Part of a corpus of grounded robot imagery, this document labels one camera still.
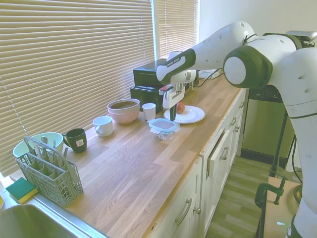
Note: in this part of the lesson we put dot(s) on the wooden board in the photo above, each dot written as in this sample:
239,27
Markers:
280,218

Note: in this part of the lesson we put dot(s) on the clear glass food container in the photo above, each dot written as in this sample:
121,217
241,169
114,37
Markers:
164,136

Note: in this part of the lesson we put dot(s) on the stainless steel dishwasher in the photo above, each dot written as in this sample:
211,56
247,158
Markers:
262,129

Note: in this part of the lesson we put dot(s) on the steel cabinet knob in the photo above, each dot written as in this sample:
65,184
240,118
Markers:
197,210

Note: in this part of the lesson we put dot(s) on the steel cutlery piece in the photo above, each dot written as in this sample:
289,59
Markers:
65,152

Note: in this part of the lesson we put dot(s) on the dark green mug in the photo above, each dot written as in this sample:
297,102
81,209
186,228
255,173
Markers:
78,140

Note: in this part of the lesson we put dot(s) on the white kitchen base cabinets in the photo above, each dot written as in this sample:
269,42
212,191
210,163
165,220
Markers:
218,178

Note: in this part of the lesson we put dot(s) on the stainless steel sink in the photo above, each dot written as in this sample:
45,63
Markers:
37,223

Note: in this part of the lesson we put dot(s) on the large black appliance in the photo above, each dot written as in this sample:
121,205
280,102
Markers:
144,73

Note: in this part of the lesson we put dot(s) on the dark green clamp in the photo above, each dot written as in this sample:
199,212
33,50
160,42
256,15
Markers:
261,193

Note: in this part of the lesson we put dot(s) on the wide beige window blind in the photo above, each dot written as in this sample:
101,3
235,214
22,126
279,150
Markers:
62,62

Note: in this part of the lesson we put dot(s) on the red wrist camera mount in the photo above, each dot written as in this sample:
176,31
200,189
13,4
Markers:
164,89

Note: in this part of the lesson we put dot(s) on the red apple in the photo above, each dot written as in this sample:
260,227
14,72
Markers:
181,107

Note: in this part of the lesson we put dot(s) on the pink bowl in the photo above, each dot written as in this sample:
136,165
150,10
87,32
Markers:
123,117

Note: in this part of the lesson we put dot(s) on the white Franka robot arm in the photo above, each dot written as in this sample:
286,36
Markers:
247,64

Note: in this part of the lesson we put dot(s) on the narrow beige window blind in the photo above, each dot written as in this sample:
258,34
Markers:
177,24

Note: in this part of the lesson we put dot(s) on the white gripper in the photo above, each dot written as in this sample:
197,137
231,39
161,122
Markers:
169,99

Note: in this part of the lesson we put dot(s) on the beige bowl brown inside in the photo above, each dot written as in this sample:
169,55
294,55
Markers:
123,105

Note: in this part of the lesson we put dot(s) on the pale teal bowl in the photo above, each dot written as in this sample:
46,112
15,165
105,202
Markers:
53,140

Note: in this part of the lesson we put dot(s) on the white dinner plate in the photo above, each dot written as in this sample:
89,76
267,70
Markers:
192,115

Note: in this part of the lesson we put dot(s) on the white ceramic mug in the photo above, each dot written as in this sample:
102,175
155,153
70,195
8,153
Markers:
104,126

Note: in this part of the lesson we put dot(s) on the white paper cup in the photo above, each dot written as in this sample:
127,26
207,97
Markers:
149,111

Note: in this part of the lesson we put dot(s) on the clear plastic lid teal seal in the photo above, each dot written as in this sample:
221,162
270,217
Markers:
163,124

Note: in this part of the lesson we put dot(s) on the grey stereo camera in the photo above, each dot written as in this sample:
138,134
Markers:
301,34

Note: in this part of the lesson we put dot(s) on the green and yellow sponge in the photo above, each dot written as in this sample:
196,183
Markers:
21,189

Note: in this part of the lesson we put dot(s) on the yellow plastic item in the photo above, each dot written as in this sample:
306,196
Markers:
1,202

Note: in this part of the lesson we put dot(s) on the grey plastic cutlery basket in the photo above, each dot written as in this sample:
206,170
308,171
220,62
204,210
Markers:
53,184

